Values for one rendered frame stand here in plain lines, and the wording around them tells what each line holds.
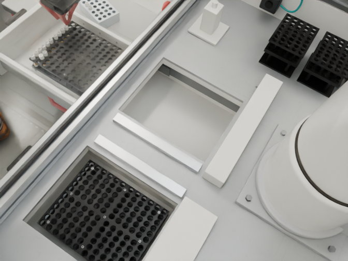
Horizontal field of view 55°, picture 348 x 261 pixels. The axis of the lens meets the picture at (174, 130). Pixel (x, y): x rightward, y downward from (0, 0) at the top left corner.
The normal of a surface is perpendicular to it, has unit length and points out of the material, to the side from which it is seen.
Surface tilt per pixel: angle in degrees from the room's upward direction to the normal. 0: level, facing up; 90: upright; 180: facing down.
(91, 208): 0
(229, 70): 0
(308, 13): 90
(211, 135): 0
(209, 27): 90
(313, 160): 90
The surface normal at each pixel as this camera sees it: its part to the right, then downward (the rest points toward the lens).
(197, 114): 0.09, -0.47
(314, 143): -0.98, 0.11
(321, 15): -0.53, 0.73
